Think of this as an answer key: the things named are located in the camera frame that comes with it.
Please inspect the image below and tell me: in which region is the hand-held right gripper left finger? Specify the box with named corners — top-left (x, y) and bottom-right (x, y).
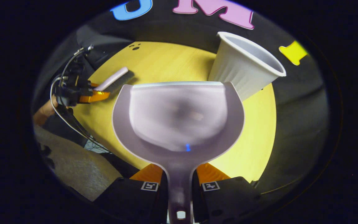
top-left (94, 163), bottom-right (169, 224)

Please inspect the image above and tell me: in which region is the black backdrop cloth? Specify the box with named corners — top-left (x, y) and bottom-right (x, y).
top-left (34, 0), bottom-right (331, 195)

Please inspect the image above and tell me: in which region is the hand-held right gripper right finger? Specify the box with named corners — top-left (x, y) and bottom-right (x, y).
top-left (192, 163), bottom-right (262, 224)

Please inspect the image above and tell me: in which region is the pale lilac dustpan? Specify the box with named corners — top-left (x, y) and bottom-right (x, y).
top-left (112, 81), bottom-right (246, 224)

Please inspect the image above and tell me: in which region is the small lilac broom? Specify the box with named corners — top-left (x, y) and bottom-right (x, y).
top-left (94, 67), bottom-right (135, 94)

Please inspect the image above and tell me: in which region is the white cable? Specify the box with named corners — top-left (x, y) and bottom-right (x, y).
top-left (50, 76), bottom-right (112, 153)

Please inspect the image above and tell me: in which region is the white ribbed garbage bin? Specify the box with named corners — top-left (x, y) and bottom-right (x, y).
top-left (208, 31), bottom-right (287, 102)

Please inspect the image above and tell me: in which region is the black cable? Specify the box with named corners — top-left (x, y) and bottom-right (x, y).
top-left (59, 47), bottom-right (111, 153)

